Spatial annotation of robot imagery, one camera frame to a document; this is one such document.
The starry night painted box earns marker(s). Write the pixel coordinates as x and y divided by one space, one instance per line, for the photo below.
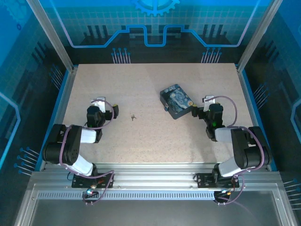
178 101

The aluminium mounting beam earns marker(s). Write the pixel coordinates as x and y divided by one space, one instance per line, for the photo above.
152 175

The aluminium frame post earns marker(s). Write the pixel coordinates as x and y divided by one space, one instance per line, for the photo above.
51 35
257 35

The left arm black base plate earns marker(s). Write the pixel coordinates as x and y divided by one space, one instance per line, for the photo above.
105 181

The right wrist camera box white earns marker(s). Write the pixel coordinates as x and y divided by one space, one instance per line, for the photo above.
209 99

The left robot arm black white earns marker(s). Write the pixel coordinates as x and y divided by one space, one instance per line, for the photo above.
73 150

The small silver key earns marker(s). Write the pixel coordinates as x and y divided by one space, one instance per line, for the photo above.
133 117

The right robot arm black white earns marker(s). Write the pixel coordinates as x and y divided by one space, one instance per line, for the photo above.
237 146

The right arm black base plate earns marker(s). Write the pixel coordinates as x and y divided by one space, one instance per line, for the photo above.
203 180

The aluminium table side rail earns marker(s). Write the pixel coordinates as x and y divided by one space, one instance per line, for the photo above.
252 113
58 113

